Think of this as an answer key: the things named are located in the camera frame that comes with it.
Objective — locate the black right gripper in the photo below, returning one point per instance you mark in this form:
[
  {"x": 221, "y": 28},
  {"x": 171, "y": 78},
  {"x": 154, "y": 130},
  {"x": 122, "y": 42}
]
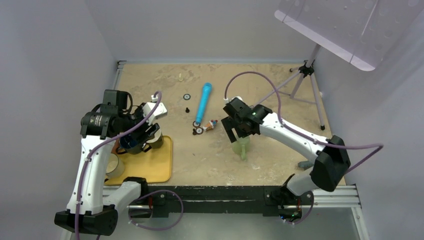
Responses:
[{"x": 228, "y": 127}]

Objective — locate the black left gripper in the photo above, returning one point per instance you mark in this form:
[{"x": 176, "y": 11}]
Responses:
[{"x": 143, "y": 135}]

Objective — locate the navy blue mug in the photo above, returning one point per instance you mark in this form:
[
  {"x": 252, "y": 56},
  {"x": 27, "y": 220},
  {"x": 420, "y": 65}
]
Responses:
[{"x": 128, "y": 145}]

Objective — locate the light green mug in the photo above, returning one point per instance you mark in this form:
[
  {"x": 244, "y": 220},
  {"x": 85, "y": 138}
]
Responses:
[{"x": 241, "y": 146}]

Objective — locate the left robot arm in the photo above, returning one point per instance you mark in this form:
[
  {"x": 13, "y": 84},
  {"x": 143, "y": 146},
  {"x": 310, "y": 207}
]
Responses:
[{"x": 88, "y": 211}]

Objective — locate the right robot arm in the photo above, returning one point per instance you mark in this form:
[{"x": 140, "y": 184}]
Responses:
[{"x": 328, "y": 155}]

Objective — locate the small toy figurine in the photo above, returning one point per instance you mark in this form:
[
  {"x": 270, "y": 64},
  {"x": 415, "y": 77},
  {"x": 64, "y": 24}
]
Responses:
[{"x": 210, "y": 125}]

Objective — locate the brown poker chip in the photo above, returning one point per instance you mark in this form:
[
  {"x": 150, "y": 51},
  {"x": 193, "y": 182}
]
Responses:
[
  {"x": 196, "y": 124},
  {"x": 197, "y": 131}
]

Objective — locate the yellow tray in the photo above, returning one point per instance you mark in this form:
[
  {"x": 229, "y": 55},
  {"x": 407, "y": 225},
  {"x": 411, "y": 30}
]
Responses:
[{"x": 155, "y": 165}]

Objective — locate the blue toy microphone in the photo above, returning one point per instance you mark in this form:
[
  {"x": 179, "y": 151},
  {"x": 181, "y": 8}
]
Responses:
[{"x": 205, "y": 93}]

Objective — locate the dark poker chip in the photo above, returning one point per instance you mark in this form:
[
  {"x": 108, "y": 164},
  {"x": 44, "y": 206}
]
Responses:
[{"x": 186, "y": 96}]

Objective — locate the white tripod stand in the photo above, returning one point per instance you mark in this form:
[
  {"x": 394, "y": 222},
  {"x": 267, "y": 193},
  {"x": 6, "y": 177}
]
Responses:
[{"x": 301, "y": 73}]

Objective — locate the translucent light panel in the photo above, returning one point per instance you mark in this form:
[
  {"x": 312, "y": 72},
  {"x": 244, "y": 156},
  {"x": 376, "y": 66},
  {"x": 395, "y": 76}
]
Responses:
[{"x": 361, "y": 32}]

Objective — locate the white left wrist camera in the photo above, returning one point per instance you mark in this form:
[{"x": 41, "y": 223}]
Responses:
[{"x": 157, "y": 109}]

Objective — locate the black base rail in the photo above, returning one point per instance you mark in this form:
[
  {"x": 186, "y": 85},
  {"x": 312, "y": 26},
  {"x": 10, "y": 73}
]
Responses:
[{"x": 266, "y": 200}]

